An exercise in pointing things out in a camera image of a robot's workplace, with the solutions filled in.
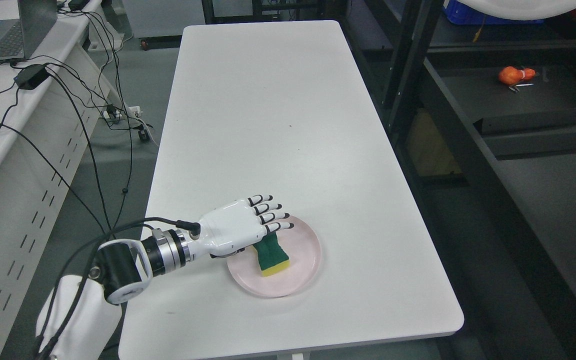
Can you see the black power adapter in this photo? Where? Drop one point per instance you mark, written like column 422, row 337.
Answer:
column 30, row 77

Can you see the white table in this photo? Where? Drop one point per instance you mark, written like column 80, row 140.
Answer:
column 280, row 108

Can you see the orange toy carrot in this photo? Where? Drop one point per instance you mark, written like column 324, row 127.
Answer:
column 511, row 75

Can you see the white robotic left hand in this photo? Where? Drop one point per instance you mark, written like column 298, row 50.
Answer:
column 234, row 226

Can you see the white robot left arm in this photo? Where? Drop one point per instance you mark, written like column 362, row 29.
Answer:
column 82, row 312

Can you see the green yellow sponge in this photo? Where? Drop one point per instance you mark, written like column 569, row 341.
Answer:
column 271, row 258

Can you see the grey laptop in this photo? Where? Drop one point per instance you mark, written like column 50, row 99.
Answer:
column 20, row 37

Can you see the white power strip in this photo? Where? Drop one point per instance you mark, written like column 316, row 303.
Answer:
column 116, row 114

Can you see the white side desk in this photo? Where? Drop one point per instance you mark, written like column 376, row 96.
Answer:
column 43, row 138

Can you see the pink round plate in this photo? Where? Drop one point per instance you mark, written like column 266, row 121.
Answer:
column 302, row 246

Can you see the black metal shelving rack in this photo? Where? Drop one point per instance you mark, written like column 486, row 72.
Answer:
column 492, row 166

